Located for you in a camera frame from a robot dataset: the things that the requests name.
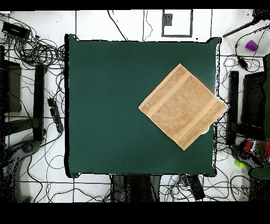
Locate black stand bar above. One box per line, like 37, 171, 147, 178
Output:
4, 63, 46, 143
226, 70, 264, 146

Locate black power strip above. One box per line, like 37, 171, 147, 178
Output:
47, 97, 64, 133

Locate black tripod rod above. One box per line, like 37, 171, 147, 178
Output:
222, 8, 270, 39

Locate dark green hanging cloth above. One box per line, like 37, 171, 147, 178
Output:
250, 53, 270, 180

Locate black flat box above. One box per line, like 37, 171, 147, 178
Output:
240, 71, 267, 127
0, 60, 22, 114

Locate grey square frame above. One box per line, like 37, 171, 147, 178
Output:
161, 9, 194, 38

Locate dark grey square plate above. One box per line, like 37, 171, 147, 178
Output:
162, 13, 173, 26

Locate lime green object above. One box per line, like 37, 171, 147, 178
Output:
233, 159, 247, 170

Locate black electronics box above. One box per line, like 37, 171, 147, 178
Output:
1, 21, 32, 41

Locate tangled black cables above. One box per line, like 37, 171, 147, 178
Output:
0, 12, 66, 70

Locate black power adapter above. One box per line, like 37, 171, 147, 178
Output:
237, 55, 250, 71

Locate black floor device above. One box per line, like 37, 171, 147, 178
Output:
185, 174, 206, 201

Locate dark green table cloth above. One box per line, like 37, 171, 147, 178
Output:
64, 33, 221, 178

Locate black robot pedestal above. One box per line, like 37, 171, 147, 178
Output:
111, 174, 161, 202

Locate tan terry towel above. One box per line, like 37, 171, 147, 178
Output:
138, 63, 229, 151

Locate purple cup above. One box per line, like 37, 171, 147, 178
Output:
245, 39, 259, 52

